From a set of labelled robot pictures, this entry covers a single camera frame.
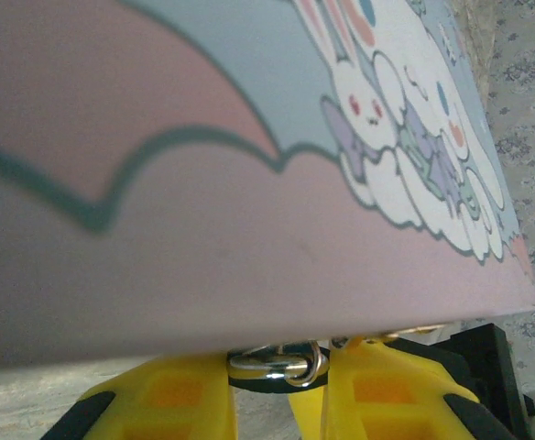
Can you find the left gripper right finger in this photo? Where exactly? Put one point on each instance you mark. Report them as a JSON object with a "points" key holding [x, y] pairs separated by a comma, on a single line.
{"points": [[386, 403]]}

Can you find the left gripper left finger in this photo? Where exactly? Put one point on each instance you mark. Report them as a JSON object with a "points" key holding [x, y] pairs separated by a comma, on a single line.
{"points": [[171, 403]]}

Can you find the cartoon rabbit tin box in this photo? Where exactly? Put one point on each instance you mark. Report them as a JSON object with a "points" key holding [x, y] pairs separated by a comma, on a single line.
{"points": [[203, 206]]}

